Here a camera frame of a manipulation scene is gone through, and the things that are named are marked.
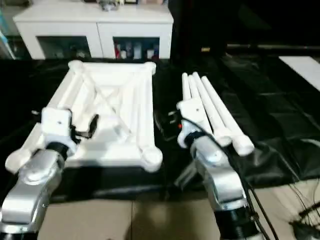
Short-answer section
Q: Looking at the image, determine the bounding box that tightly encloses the white plastic table top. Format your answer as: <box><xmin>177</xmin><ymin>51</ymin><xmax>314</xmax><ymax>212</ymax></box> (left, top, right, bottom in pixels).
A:
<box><xmin>5</xmin><ymin>60</ymin><xmax>163</xmax><ymax>173</ymax></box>

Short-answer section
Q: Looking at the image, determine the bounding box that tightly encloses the black mat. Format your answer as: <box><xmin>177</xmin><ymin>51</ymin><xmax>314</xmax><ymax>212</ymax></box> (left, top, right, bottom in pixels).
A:
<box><xmin>0</xmin><ymin>47</ymin><xmax>320</xmax><ymax>201</ymax></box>

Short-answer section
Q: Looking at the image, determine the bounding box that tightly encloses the light blue plastic item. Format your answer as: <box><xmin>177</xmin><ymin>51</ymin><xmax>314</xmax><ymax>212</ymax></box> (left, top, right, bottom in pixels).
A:
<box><xmin>0</xmin><ymin>10</ymin><xmax>16</xmax><ymax>58</ymax></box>

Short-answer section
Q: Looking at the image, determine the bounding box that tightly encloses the white cabinet with glass doors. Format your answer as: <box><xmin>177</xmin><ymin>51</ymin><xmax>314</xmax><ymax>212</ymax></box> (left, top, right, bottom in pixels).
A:
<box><xmin>12</xmin><ymin>0</ymin><xmax>175</xmax><ymax>61</ymax></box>

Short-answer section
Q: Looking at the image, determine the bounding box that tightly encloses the white flat board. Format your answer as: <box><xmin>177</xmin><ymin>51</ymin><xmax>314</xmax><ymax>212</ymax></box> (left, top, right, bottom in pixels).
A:
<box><xmin>279</xmin><ymin>56</ymin><xmax>320</xmax><ymax>92</ymax></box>

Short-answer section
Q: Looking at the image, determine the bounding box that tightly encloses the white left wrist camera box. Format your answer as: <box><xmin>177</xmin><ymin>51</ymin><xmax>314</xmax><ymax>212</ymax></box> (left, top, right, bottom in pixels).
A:
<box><xmin>41</xmin><ymin>106</ymin><xmax>74</xmax><ymax>147</ymax></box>

